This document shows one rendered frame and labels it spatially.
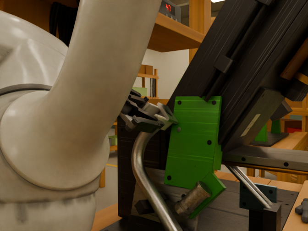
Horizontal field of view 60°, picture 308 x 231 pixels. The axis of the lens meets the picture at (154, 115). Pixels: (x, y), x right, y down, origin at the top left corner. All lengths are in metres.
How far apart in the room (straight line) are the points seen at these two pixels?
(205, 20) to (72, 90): 1.34
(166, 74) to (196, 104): 10.60
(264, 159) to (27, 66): 0.54
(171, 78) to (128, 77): 10.89
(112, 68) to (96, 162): 0.10
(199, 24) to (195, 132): 0.97
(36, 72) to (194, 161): 0.39
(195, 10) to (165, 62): 9.80
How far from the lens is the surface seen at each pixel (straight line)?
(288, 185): 1.39
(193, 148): 0.60
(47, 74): 0.33
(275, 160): 0.67
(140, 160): 0.64
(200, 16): 1.51
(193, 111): 0.62
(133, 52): 0.19
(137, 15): 0.18
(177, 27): 0.98
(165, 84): 11.20
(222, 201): 1.05
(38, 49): 0.34
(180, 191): 0.64
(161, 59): 11.44
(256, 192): 0.72
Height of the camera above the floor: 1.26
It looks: 3 degrees down
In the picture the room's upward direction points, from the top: straight up
